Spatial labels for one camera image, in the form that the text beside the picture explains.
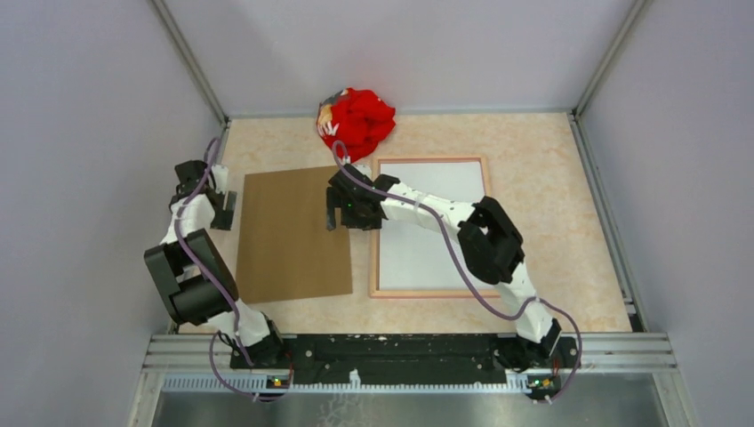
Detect pink wooden picture frame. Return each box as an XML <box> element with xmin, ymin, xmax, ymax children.
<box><xmin>368</xmin><ymin>155</ymin><xmax>508</xmax><ymax>301</ymax></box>

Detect brown cardboard backing board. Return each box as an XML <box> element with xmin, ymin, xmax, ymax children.
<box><xmin>235</xmin><ymin>166</ymin><xmax>353</xmax><ymax>303</ymax></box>

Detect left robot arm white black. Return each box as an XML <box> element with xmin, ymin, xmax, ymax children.
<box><xmin>143</xmin><ymin>160</ymin><xmax>286</xmax><ymax>368</ymax></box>

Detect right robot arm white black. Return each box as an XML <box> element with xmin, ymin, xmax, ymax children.
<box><xmin>325</xmin><ymin>164</ymin><xmax>562</xmax><ymax>367</ymax></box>

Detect crumpled red cloth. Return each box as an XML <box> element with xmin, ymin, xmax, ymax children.
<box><xmin>315</xmin><ymin>87</ymin><xmax>396</xmax><ymax>162</ymax></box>

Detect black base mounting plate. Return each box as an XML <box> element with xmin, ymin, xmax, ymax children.
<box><xmin>230</xmin><ymin>334</ymin><xmax>577</xmax><ymax>385</ymax></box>

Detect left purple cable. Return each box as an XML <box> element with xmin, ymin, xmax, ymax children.
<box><xmin>172</xmin><ymin>137</ymin><xmax>294</xmax><ymax>404</ymax></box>

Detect purple cable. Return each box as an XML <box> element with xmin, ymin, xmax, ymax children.
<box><xmin>331</xmin><ymin>140</ymin><xmax>584</xmax><ymax>405</ymax></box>
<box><xmin>172</xmin><ymin>137</ymin><xmax>294</xmax><ymax>404</ymax></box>

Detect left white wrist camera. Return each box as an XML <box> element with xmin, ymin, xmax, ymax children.
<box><xmin>211</xmin><ymin>164</ymin><xmax>229</xmax><ymax>193</ymax></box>

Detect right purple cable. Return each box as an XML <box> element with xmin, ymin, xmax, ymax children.
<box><xmin>331</xmin><ymin>140</ymin><xmax>584</xmax><ymax>405</ymax></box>

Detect aluminium front rail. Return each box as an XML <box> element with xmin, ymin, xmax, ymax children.
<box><xmin>142</xmin><ymin>333</ymin><xmax>677</xmax><ymax>399</ymax></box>

